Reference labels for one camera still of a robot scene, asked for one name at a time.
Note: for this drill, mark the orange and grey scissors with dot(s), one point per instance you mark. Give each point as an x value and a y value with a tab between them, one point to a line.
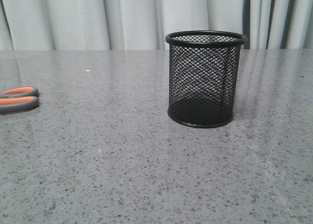
18	100

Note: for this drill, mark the black mesh pen cup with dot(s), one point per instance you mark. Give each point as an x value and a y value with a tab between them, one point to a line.
203	68

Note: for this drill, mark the light grey curtain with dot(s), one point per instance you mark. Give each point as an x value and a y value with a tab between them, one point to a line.
143	24

